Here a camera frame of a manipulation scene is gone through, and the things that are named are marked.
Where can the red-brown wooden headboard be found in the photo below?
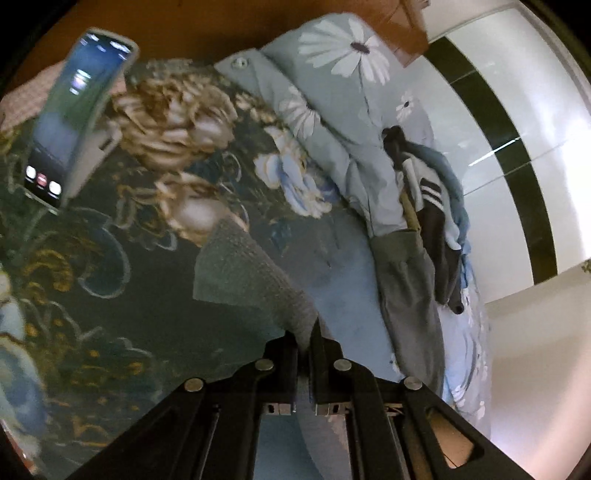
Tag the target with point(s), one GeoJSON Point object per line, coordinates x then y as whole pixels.
{"type": "Point", "coordinates": [194, 27]}

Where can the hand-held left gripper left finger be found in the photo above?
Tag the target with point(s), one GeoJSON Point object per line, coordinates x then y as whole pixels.
{"type": "Point", "coordinates": [288, 355]}

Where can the dark white-striped garment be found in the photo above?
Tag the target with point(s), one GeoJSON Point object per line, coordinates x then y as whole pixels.
{"type": "Point", "coordinates": [434, 230]}

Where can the smartphone in clear case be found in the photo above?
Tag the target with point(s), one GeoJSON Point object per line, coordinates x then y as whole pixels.
{"type": "Point", "coordinates": [69, 120]}

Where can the grey knit sweater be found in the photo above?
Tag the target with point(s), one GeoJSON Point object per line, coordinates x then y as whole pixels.
{"type": "Point", "coordinates": [249, 272]}

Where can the light blue daisy quilt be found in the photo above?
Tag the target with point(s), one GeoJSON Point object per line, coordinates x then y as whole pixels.
{"type": "Point", "coordinates": [332, 101]}

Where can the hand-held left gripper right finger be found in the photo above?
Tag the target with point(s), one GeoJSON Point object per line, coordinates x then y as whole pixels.
{"type": "Point", "coordinates": [321, 355]}

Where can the pink checkered cloth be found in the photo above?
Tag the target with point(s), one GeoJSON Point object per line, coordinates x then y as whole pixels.
{"type": "Point", "coordinates": [18, 99]}

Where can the white glossy wardrobe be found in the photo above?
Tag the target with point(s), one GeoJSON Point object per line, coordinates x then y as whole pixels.
{"type": "Point", "coordinates": [508, 138]}

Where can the teal floral bed sheet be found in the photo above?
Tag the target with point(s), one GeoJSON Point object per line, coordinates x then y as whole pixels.
{"type": "Point", "coordinates": [138, 277]}

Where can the grey-green pants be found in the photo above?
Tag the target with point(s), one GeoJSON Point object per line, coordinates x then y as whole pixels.
{"type": "Point", "coordinates": [411, 295]}

